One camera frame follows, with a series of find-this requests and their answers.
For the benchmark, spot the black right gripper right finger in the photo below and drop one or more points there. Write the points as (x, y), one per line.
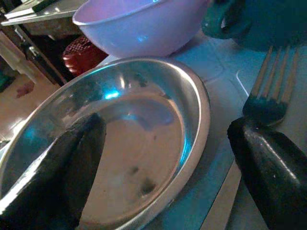
(275, 172)

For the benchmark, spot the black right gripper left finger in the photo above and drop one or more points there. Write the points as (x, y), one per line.
(50, 182)

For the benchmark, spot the steel fork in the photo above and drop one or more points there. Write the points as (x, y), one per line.
(271, 95)

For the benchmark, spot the round steel plate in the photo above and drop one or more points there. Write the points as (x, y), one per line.
(148, 134)

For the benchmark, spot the red perforated plastic stool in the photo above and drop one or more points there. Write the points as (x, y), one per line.
(80, 56)

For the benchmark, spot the dark green mug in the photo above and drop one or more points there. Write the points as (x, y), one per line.
(259, 21)

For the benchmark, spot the dark wooden cabinet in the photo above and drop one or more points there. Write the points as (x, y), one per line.
(36, 28)

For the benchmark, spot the white plastic bowl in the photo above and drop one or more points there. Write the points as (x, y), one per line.
(141, 26)

